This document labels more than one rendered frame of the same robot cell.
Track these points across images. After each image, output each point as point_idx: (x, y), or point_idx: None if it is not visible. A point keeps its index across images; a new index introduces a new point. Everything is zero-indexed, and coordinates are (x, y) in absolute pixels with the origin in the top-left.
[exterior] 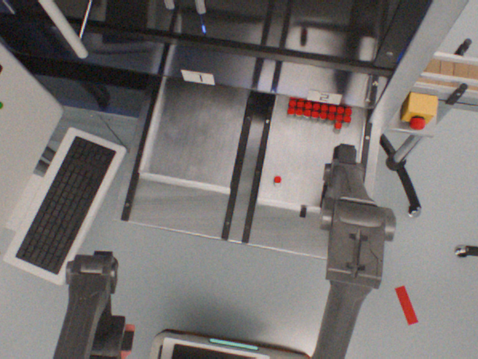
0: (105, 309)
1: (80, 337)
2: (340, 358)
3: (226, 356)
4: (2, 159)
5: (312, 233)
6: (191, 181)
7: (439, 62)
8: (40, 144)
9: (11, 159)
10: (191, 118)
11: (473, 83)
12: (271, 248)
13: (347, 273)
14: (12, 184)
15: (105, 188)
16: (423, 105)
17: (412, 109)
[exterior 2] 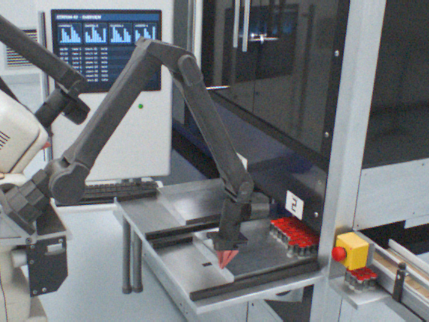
0: (54, 101)
1: (38, 44)
2: (97, 118)
3: (56, 219)
4: (112, 137)
5: (195, 274)
6: (172, 207)
7: (412, 268)
8: (136, 168)
9: (115, 147)
10: (217, 199)
11: (418, 279)
12: (162, 260)
13: (143, 38)
14: (100, 162)
15: None
16: (351, 239)
17: (341, 236)
